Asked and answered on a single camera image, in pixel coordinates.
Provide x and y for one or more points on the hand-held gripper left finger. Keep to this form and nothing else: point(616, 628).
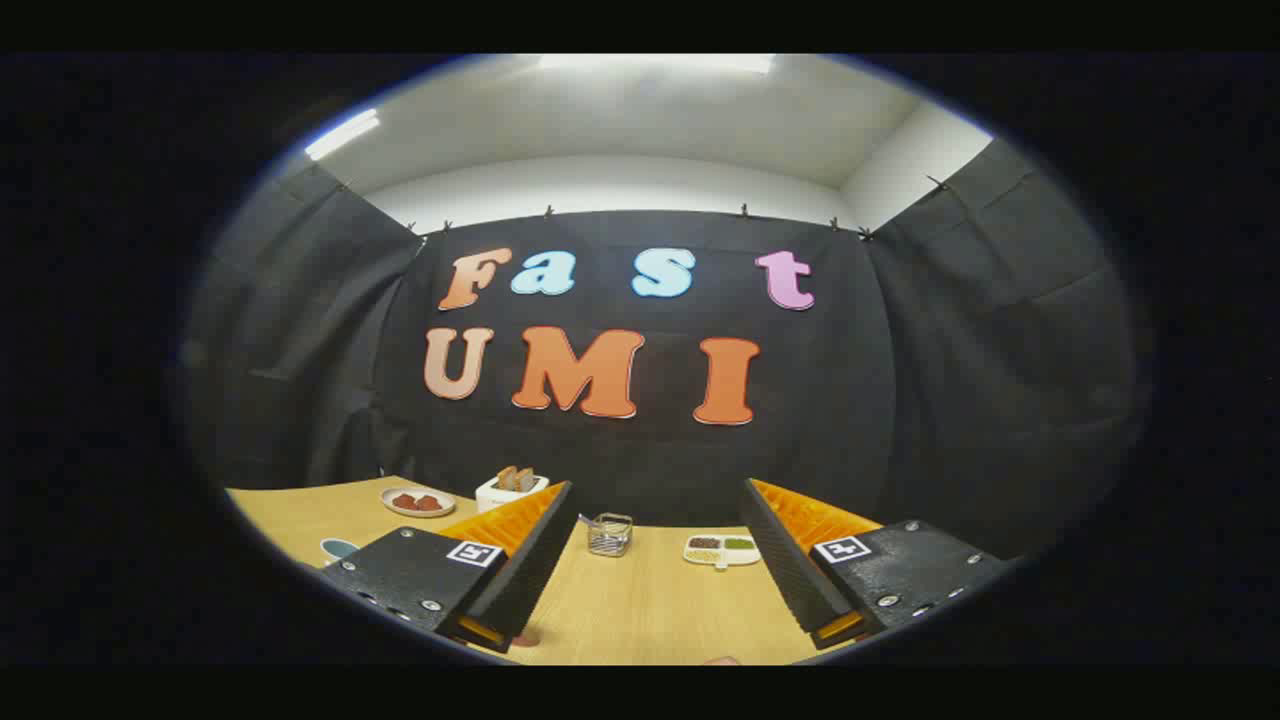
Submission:
point(530, 560)

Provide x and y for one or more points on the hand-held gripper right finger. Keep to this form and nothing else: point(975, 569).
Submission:
point(785, 565)

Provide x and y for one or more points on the white cup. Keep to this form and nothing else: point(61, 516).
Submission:
point(338, 548)

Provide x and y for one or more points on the white divided dish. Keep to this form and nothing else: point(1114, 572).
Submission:
point(722, 549)

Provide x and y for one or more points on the white toaster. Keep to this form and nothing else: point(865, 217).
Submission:
point(498, 497)

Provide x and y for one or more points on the toast slice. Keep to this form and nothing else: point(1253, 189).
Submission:
point(525, 480)
point(507, 478)

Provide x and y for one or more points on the white round plate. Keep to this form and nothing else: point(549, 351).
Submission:
point(418, 511)

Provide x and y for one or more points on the wooden table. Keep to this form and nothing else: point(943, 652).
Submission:
point(650, 610)

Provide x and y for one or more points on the ceiling light strip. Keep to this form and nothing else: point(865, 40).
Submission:
point(655, 63)
point(341, 134)

